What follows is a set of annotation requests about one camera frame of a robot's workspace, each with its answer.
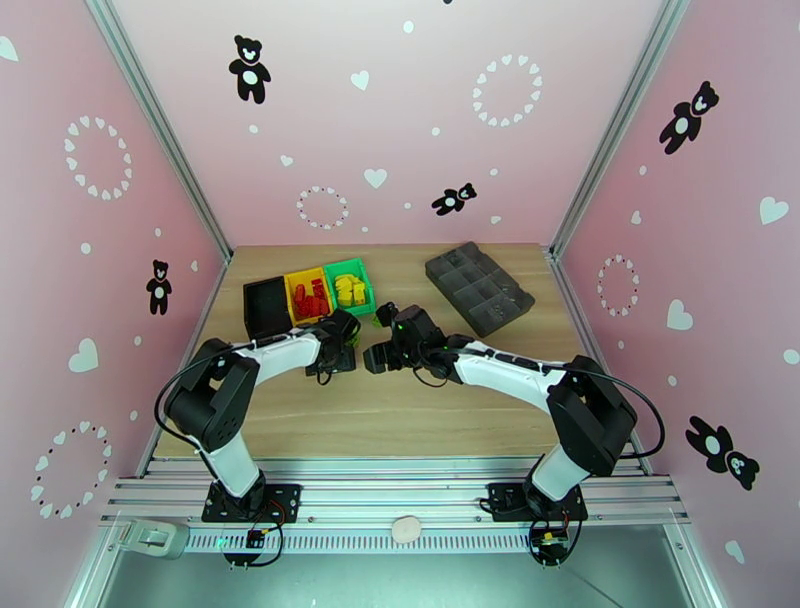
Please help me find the green plastic bin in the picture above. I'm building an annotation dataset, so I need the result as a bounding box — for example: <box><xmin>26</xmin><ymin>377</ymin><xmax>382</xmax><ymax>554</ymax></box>
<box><xmin>323</xmin><ymin>257</ymin><xmax>376</xmax><ymax>318</ymax></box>

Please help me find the yellow plastic bin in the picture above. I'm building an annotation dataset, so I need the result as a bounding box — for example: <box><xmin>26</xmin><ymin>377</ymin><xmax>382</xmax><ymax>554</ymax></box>
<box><xmin>284</xmin><ymin>266</ymin><xmax>339</xmax><ymax>328</ymax></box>

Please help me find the black plastic bin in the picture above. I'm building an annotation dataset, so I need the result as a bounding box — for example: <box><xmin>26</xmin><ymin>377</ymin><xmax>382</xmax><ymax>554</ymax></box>
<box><xmin>242</xmin><ymin>276</ymin><xmax>295</xmax><ymax>341</ymax></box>

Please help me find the dark grey compartment tray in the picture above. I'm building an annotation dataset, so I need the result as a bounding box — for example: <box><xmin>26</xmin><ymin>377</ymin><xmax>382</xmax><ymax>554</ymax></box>
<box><xmin>424</xmin><ymin>241</ymin><xmax>537</xmax><ymax>339</ymax></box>

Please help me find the white plastic device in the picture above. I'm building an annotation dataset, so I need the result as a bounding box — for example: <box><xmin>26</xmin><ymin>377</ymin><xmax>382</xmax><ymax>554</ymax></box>
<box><xmin>117</xmin><ymin>518</ymin><xmax>191</xmax><ymax>562</ymax></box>

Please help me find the aluminium rail platform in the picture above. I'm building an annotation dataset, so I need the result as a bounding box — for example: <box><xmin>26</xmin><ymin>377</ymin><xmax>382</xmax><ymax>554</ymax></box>
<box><xmin>98</xmin><ymin>457</ymin><xmax>692</xmax><ymax>528</ymax></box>

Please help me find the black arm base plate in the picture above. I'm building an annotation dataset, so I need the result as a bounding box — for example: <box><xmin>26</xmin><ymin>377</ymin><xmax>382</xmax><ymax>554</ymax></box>
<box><xmin>486</xmin><ymin>481</ymin><xmax>590</xmax><ymax>524</ymax></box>
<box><xmin>201</xmin><ymin>482</ymin><xmax>303</xmax><ymax>524</ymax></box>

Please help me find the slotted metal cable duct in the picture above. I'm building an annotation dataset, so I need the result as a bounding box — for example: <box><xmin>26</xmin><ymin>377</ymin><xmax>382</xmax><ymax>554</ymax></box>
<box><xmin>184</xmin><ymin>531</ymin><xmax>542</xmax><ymax>556</ymax></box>

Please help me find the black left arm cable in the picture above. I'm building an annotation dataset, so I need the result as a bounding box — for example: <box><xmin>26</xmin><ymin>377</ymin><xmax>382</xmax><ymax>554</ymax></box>
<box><xmin>152</xmin><ymin>342</ymin><xmax>264</xmax><ymax>454</ymax></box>

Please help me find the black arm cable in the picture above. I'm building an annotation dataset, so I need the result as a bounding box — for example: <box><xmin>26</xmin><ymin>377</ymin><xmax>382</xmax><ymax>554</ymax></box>
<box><xmin>152</xmin><ymin>342</ymin><xmax>264</xmax><ymax>454</ymax></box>
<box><xmin>562</xmin><ymin>365</ymin><xmax>666</xmax><ymax>463</ymax></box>

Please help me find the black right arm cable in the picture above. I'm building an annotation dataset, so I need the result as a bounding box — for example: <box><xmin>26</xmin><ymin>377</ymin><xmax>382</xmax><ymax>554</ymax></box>
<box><xmin>562</xmin><ymin>365</ymin><xmax>666</xmax><ymax>463</ymax></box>

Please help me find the aluminium frame post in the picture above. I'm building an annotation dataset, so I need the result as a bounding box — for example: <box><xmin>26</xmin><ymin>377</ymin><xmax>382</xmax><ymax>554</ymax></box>
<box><xmin>84</xmin><ymin>0</ymin><xmax>234</xmax><ymax>267</ymax></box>
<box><xmin>548</xmin><ymin>0</ymin><xmax>696</xmax><ymax>259</ymax></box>

